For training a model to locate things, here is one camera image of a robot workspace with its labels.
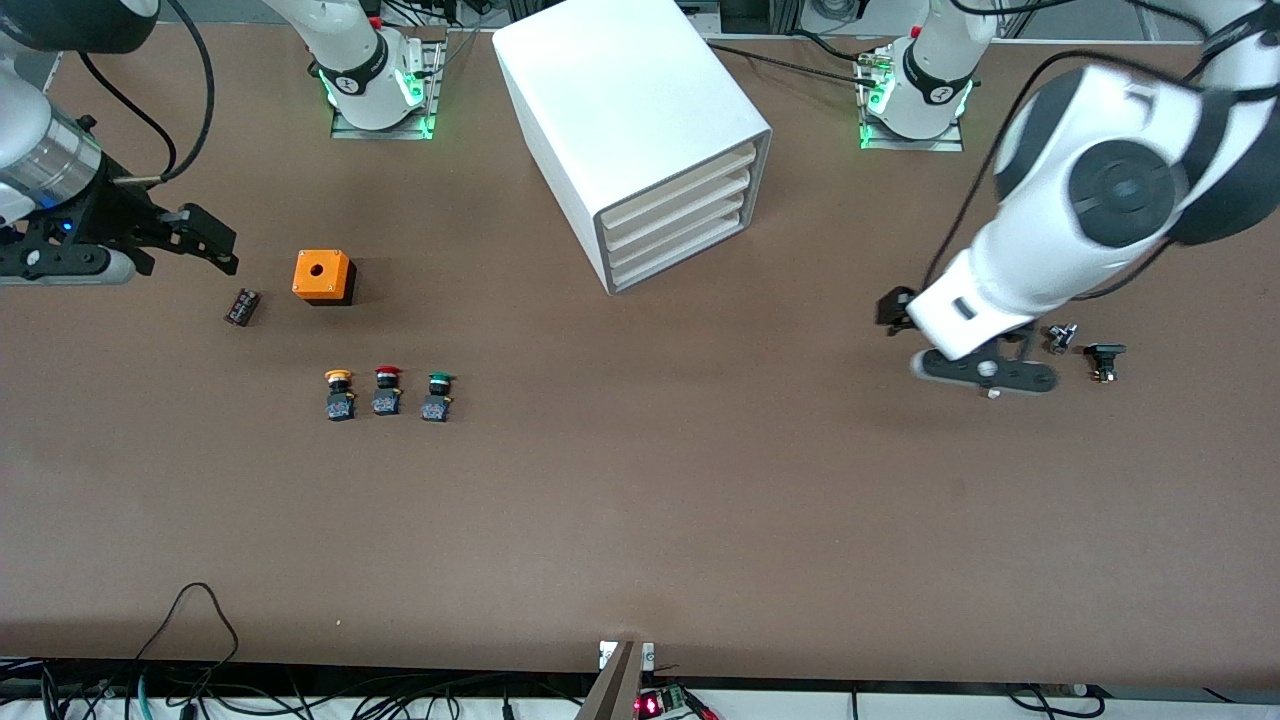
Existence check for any white plastic tray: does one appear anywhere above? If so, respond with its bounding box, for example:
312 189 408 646
607 190 750 274

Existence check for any green push button switch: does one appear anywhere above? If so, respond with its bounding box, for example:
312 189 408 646
419 370 457 425

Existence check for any circuit board with red light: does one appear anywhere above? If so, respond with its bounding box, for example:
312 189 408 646
635 684 693 720

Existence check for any orange button enclosure box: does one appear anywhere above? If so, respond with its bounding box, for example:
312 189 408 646
291 248 357 308

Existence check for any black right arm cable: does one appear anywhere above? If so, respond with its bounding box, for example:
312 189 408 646
78 0 218 187

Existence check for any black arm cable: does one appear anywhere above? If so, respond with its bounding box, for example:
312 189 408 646
78 0 218 187
918 48 1280 301

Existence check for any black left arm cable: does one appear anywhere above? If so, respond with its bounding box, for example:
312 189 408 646
918 48 1280 301

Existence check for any small black switch part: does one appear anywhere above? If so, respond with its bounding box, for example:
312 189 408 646
1083 342 1129 384

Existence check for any aluminium left arm base plate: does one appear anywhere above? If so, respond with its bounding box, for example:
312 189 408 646
856 44 966 154

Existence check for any yellow push button switch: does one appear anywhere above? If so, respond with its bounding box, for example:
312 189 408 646
323 368 359 423

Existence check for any red push button switch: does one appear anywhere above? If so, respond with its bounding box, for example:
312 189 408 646
370 365 405 418

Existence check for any aluminium right arm base plate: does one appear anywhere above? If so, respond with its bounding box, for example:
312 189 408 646
329 38 443 142

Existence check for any thin black table cable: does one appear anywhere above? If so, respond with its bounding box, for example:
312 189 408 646
704 38 883 89

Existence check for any looped black cable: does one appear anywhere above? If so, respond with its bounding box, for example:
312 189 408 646
133 582 242 669

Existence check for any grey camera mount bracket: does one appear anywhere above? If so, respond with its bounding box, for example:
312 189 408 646
574 640 657 720

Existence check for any tangled black cable bundle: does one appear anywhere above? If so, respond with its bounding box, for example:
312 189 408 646
0 658 591 720

